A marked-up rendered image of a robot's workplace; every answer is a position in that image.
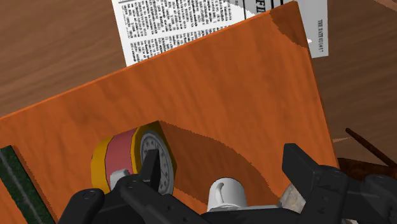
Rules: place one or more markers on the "yellow and red alarm clock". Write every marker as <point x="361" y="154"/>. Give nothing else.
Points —
<point x="119" y="155"/>

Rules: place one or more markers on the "white cup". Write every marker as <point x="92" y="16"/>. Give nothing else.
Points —
<point x="228" y="192"/>

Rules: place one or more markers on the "printed newspaper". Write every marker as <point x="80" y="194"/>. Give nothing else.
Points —
<point x="173" y="24"/>

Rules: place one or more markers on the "dark green book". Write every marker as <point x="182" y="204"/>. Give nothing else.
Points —
<point x="18" y="183"/>

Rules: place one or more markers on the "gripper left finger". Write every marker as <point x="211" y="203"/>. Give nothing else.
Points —
<point x="136" y="198"/>

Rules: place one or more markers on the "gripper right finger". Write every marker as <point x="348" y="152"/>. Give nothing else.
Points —
<point x="328" y="192"/>

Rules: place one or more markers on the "beige mottled object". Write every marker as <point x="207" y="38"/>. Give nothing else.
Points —
<point x="291" y="197"/>

